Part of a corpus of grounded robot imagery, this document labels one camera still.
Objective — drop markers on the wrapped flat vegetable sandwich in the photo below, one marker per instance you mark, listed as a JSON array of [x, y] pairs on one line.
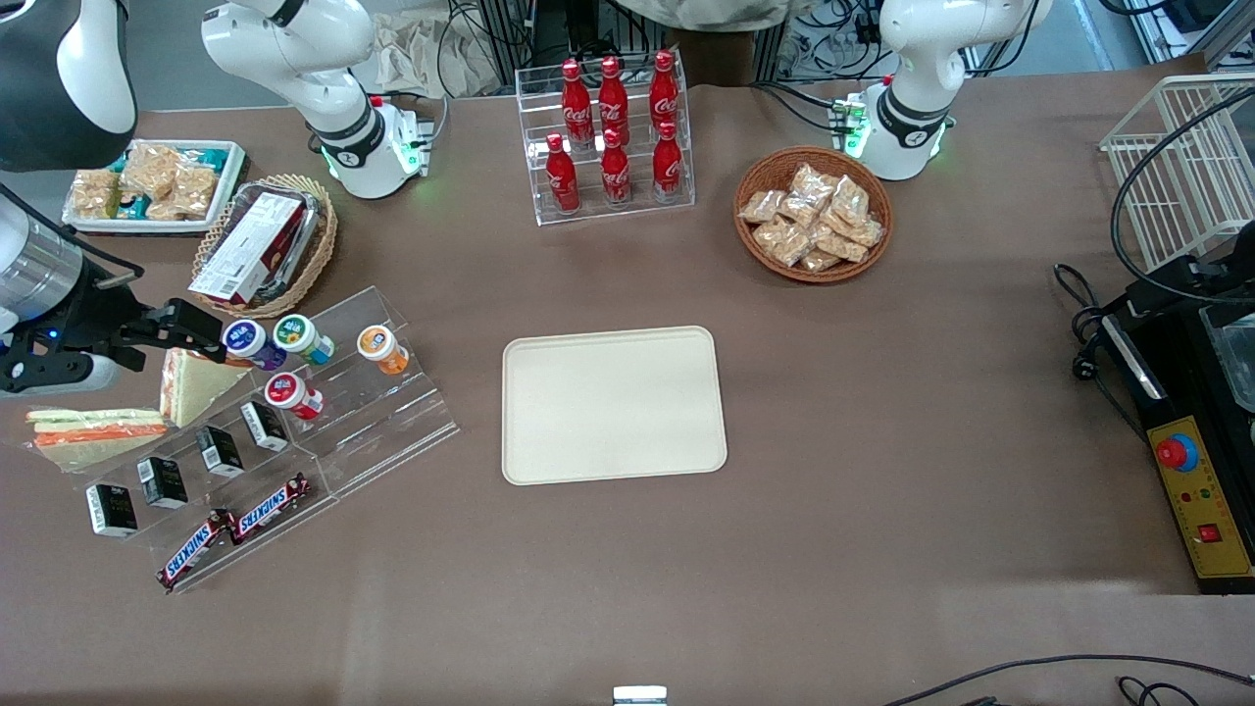
[[93, 436]]

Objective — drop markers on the round brown wicker basket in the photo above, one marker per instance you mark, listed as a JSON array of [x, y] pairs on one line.
[[760, 172]]

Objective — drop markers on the red cola bottle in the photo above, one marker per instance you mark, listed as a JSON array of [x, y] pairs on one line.
[[577, 103], [563, 178], [668, 167], [613, 98], [664, 93], [616, 172]]

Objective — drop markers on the clear snack packet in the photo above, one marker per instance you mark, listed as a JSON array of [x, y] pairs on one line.
[[820, 260], [849, 199], [812, 184], [782, 240], [762, 206], [841, 245], [869, 232]]

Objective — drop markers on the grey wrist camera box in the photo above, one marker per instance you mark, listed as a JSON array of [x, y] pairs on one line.
[[49, 375]]

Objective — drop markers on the black clamp mount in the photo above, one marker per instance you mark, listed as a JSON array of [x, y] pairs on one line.
[[1191, 275]]

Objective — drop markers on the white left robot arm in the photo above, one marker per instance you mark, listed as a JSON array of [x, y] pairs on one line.
[[922, 88]]

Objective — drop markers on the green cap gum bottle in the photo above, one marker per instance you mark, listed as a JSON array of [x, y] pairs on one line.
[[299, 338]]

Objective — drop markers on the orange cap gum bottle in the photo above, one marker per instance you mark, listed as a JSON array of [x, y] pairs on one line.
[[380, 349]]

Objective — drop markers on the clear acrylic bottle rack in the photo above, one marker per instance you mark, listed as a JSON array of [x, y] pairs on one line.
[[677, 206]]

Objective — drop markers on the oval light wicker basket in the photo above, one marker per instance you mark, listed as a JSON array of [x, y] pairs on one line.
[[319, 245]]

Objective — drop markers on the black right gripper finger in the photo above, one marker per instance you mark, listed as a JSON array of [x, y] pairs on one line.
[[208, 349], [186, 316]]

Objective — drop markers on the wrapped triangle ham sandwich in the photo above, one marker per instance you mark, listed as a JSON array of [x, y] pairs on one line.
[[196, 387]]

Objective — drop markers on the red and white box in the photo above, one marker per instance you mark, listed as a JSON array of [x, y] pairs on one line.
[[245, 250]]

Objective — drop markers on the rice cracker packet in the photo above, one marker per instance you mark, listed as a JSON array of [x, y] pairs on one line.
[[95, 194], [150, 169], [194, 189]]

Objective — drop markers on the purple cap gum bottle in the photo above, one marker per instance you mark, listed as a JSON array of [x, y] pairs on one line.
[[250, 342]]

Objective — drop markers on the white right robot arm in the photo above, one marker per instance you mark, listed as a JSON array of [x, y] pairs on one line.
[[294, 59]]

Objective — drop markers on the teal snack packet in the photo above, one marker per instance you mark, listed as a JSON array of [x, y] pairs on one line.
[[208, 155]]

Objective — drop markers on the black control box yellow panel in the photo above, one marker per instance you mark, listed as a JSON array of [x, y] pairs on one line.
[[1177, 392]]

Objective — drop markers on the beige plastic tray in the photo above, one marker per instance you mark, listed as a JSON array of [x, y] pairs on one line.
[[613, 404]]

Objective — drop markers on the clear acrylic stepped stand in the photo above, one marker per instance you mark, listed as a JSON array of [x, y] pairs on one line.
[[382, 431]]

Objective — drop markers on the Snickers bar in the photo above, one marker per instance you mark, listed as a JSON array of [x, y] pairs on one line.
[[270, 508], [194, 551]]

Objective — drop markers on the red emergency stop button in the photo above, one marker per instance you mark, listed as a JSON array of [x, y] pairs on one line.
[[1177, 452]]

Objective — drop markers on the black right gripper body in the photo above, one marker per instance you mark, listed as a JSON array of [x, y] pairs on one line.
[[86, 321]]

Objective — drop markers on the white rectangular snack tray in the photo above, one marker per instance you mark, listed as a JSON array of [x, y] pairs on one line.
[[230, 181]]

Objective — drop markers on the black plastic food container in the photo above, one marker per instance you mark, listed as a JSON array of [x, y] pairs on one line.
[[306, 211]]

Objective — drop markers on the green lit connector box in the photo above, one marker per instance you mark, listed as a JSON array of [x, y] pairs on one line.
[[851, 123], [412, 137]]

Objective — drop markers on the red cap gum bottle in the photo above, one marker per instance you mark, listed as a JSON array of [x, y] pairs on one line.
[[290, 394]]

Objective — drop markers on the small black box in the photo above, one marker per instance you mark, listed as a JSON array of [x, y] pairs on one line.
[[221, 451], [113, 510], [265, 426], [163, 482]]

